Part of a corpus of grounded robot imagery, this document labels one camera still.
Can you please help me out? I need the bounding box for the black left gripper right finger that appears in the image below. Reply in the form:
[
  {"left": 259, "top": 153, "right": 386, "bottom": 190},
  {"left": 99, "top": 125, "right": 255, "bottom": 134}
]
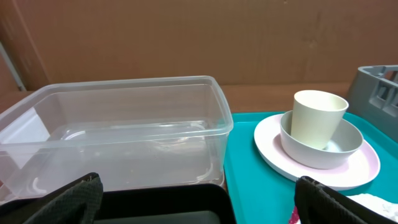
[{"left": 294, "top": 176, "right": 397, "bottom": 224}]

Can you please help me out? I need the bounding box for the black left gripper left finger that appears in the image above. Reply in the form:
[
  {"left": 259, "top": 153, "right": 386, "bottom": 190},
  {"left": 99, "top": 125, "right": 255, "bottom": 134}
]
[{"left": 24, "top": 172, "right": 103, "bottom": 224}]

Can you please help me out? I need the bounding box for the red snack wrapper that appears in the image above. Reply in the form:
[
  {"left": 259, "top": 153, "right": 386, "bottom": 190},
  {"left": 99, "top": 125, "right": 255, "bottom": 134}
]
[{"left": 288, "top": 207, "right": 301, "bottom": 224}]

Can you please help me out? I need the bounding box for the white napkin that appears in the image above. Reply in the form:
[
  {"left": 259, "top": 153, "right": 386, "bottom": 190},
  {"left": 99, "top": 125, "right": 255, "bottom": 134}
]
[{"left": 348, "top": 194, "right": 398, "bottom": 222}]

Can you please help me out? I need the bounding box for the grey dishwasher rack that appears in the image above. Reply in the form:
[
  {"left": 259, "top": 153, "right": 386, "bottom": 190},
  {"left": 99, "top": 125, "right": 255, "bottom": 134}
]
[{"left": 346, "top": 65, "right": 397, "bottom": 141}]

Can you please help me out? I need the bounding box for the teal serving tray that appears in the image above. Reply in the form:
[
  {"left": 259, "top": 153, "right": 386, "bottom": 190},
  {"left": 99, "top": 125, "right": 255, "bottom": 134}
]
[{"left": 224, "top": 112, "right": 397, "bottom": 223}]

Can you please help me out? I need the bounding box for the large pink plate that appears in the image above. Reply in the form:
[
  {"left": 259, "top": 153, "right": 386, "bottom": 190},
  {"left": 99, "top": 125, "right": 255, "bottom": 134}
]
[{"left": 254, "top": 114, "right": 381, "bottom": 190}]

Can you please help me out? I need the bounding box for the grey bowl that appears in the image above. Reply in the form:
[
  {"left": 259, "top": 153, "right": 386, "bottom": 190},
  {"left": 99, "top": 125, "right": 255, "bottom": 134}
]
[{"left": 280, "top": 111, "right": 364, "bottom": 169}]

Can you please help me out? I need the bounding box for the cream cup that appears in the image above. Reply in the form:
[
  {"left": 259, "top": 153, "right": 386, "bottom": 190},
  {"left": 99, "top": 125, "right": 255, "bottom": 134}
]
[{"left": 290, "top": 90, "right": 349, "bottom": 149}]

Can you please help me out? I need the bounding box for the black plastic tray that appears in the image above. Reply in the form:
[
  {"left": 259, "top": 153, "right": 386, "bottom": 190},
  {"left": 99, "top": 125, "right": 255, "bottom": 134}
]
[{"left": 1, "top": 184, "right": 236, "bottom": 224}]

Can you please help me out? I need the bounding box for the clear plastic bin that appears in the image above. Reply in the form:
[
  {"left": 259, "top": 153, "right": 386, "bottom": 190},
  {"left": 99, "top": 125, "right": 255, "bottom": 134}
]
[{"left": 1, "top": 76, "right": 233, "bottom": 203}]

